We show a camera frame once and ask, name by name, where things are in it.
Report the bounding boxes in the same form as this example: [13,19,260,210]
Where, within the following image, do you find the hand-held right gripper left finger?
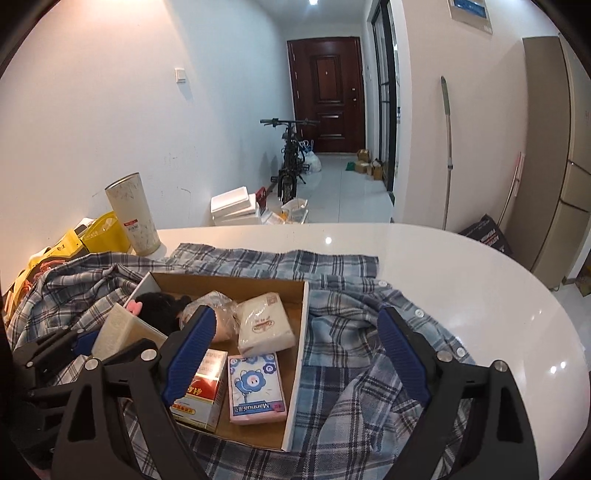
[51,305,219,480]

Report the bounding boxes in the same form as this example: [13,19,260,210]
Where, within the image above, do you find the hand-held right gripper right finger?
[376,306,541,480]

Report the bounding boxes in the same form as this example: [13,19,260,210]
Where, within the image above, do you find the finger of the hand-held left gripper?
[13,325,101,371]
[25,387,84,406]

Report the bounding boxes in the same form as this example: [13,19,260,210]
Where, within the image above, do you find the cream paper box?
[91,302,168,366]

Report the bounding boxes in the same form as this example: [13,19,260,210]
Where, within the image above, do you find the red and white box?
[169,348,229,433]

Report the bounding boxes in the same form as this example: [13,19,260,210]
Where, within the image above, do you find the black plush toy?
[127,292,193,336]

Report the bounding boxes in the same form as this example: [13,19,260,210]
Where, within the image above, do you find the clear bag with peach item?
[178,291,244,343]

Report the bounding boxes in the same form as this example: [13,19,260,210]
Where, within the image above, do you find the pink and blue tissue pack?
[228,353,288,425]

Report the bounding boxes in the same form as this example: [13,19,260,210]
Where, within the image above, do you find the white tissue pack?
[236,295,297,357]

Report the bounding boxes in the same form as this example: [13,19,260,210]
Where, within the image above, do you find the cardboard box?
[124,271,310,452]

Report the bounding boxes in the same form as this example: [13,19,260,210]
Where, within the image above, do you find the blue plaid shirt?
[8,242,477,480]

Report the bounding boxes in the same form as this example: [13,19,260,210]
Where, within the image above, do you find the yellow bag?
[8,228,93,319]

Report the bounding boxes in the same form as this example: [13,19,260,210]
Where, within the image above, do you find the yellow plastic bin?
[81,211,133,254]

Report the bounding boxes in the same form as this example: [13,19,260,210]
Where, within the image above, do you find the white foam box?
[210,186,251,217]
[211,203,262,227]

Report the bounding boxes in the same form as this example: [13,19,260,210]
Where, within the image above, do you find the black printed bag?
[458,213,514,258]

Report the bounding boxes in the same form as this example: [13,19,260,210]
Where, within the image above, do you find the white plastic basket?
[278,198,310,225]

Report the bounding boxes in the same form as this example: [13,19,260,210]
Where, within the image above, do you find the cardboard boxes on floor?
[355,148,387,182]

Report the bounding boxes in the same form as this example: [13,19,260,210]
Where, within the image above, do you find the red and white stick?
[500,151,526,223]

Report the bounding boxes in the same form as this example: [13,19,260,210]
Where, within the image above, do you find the black bicycle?
[259,117,322,205]

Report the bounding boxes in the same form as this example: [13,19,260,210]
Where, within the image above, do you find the beige tall cabinet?
[522,34,591,291]

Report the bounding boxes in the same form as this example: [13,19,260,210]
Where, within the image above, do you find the black framed glass door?
[366,0,401,193]

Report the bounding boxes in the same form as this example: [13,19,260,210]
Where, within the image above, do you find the brown entrance door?
[286,37,366,154]

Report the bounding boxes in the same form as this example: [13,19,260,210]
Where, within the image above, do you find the grey mop handle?
[438,76,456,232]

